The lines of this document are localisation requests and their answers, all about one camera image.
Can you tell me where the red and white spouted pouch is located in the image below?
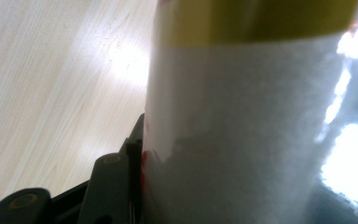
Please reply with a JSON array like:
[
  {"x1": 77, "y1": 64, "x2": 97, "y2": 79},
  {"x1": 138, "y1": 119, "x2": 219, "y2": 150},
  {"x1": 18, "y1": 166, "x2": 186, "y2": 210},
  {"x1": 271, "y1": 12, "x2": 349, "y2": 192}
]
[{"x1": 140, "y1": 0, "x2": 358, "y2": 224}]

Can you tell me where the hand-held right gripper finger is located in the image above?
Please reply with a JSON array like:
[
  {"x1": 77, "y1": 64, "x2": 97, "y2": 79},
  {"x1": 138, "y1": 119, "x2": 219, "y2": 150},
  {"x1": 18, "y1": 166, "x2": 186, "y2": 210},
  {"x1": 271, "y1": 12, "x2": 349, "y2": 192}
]
[{"x1": 126, "y1": 112, "x2": 145, "y2": 224}]

